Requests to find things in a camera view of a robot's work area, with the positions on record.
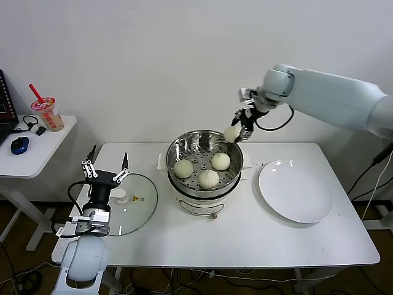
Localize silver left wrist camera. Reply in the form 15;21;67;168
72;210;111;237

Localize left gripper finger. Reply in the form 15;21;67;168
80;144;98;179
112;151;132;183

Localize red drinking straw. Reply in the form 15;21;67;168
28;84;45;104

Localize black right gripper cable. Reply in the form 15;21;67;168
254;104;295;132

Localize white side table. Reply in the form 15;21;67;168
0;115;77;253

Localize white round plate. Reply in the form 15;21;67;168
258;159;334;224

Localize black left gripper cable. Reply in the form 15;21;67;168
55;181;93;239

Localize black laptop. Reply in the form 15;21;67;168
0;69;20;145

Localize glass lid white handle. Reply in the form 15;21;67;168
91;173;159;237

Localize bubble tea plastic cup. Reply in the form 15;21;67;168
29;97;64;133

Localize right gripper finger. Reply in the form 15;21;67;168
233;128;254;144
231;109;244;127

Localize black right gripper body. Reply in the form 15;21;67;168
238;107;265;132

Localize black earphones with cable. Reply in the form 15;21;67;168
12;116;41;135

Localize stainless steel steamer basket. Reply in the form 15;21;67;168
166;130;244;197

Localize white hanging cable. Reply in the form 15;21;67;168
361;164;393;221

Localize white steamed baozi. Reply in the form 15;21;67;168
223;125;239;143
173;159;194;179
211;152;231;171
198;170;220;189

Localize blue black computer mouse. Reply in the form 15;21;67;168
10;137;30;155

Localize black power cable with plug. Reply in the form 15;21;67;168
348;143;393;202

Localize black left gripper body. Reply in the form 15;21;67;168
90;170;123;210

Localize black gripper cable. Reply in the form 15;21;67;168
55;181;93;239
254;104;295;132

